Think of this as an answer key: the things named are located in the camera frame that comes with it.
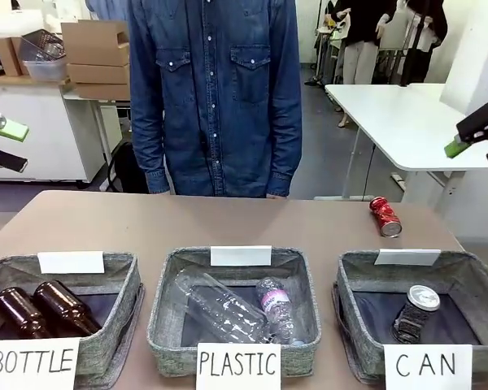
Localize red drink can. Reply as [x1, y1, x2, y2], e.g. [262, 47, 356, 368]
[368, 196, 403, 238]

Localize brown glass bottle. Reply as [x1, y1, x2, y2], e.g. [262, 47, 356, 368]
[33, 281, 102, 337]
[0, 287, 52, 339]

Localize black drink can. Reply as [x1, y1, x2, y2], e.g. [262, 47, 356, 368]
[391, 284, 442, 343]

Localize large clear plastic bottle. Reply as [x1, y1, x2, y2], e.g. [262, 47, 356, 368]
[174, 267, 284, 345]

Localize small clear bottle blue cap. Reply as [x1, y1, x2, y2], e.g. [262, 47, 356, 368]
[255, 277, 310, 346]

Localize grey fabric basket bottle label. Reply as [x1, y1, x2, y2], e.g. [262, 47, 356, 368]
[0, 250, 146, 387]

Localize grey fabric basket can label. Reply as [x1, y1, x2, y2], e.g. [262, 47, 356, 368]
[332, 248, 488, 385]

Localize grey fabric basket plastic label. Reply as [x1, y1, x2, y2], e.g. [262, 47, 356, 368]
[147, 246, 323, 378]

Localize white paper sign CAN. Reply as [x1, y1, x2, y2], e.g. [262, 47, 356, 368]
[384, 343, 473, 390]

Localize white cabinet wooden top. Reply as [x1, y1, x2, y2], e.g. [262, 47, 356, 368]
[0, 75, 87, 183]

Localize translucent plastic storage bin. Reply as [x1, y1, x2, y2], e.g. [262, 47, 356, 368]
[23, 58, 68, 82]

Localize white board panel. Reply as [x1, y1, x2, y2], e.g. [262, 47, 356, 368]
[438, 0, 488, 119]

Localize small cardboard box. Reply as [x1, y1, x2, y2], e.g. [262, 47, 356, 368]
[0, 36, 29, 78]

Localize large white table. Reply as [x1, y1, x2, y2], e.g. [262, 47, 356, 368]
[324, 83, 488, 201]

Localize small white desk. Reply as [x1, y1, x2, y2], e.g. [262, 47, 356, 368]
[63, 89, 132, 163]

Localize flat closed cardboard box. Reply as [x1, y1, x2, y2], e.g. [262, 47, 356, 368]
[67, 63, 130, 85]
[75, 80, 131, 101]

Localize person in black coat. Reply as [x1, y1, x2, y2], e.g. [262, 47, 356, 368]
[396, 0, 448, 85]

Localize blank white card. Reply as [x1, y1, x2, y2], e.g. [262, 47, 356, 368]
[373, 248, 442, 267]
[210, 245, 272, 267]
[37, 251, 106, 275]

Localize open cardboard box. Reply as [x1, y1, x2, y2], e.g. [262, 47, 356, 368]
[60, 20, 130, 67]

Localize person in white trousers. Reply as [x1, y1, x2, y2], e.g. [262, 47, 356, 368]
[327, 0, 391, 85]

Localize person in light blue shirt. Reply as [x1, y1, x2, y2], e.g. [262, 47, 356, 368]
[85, 0, 131, 24]

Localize white paper sign BOTTLE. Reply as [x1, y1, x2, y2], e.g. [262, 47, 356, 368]
[0, 336, 81, 390]

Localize person in denim shirt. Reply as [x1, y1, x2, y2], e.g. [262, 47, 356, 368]
[126, 0, 304, 199]

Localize white paper sign PLASTIC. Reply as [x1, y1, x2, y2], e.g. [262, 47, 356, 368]
[196, 342, 282, 390]

